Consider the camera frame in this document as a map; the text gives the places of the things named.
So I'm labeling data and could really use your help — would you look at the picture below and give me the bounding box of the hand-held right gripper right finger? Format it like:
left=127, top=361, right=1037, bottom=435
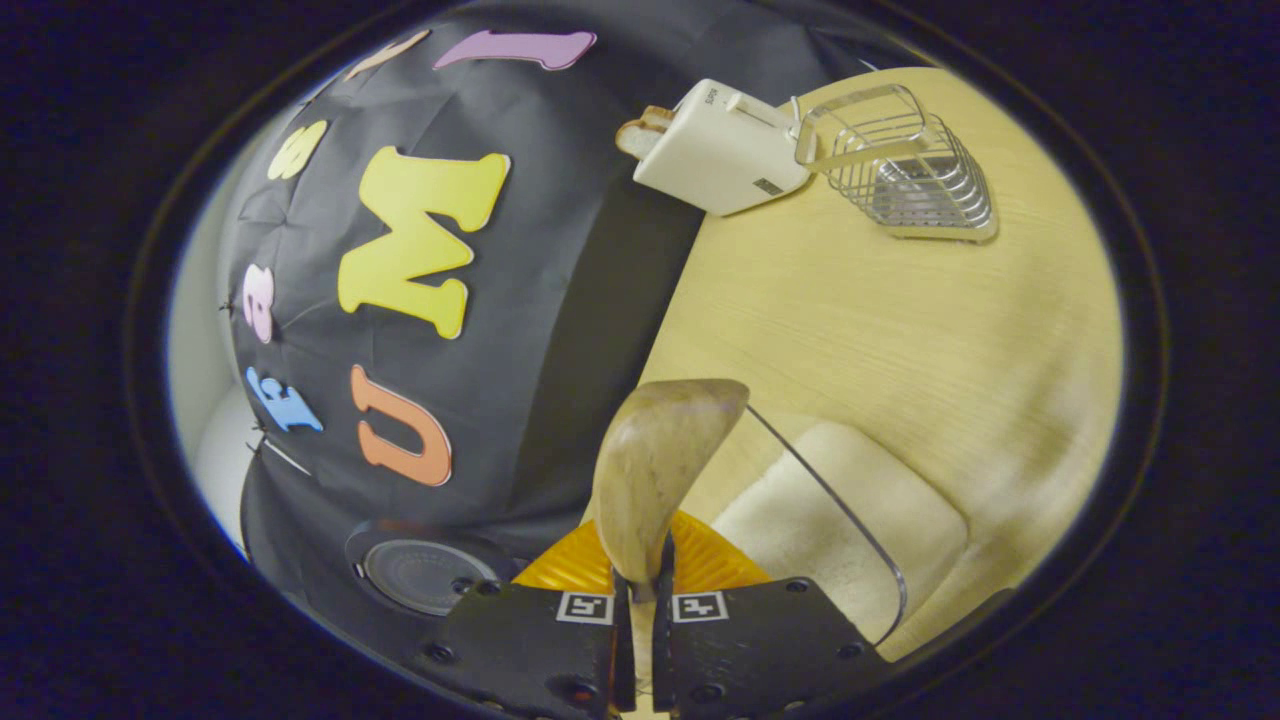
left=652, top=510, right=891, bottom=720

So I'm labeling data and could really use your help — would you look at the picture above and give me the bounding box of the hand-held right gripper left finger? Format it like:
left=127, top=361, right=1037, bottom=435
left=420, top=515, right=636, bottom=720

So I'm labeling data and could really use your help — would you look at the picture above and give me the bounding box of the silver black rice cooker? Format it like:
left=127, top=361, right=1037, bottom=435
left=345, top=518, right=516, bottom=621

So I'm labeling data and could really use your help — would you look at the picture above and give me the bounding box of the white rice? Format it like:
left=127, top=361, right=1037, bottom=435
left=712, top=420, right=971, bottom=661

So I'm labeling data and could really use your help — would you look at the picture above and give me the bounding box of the wooden spoon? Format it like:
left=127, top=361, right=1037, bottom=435
left=592, top=378, right=751, bottom=601

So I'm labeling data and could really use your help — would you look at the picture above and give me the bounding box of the clear wire chopstick holder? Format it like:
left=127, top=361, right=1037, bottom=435
left=795, top=83, right=999, bottom=244

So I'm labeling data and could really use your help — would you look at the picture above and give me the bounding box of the black backdrop cloth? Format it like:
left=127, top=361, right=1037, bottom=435
left=215, top=0, right=881, bottom=641

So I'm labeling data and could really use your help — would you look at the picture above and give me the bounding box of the white toaster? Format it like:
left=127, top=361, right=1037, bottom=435
left=632, top=78, right=813, bottom=218

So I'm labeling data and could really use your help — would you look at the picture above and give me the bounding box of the toasted bread slice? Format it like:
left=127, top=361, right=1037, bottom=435
left=615, top=105, right=676, bottom=161

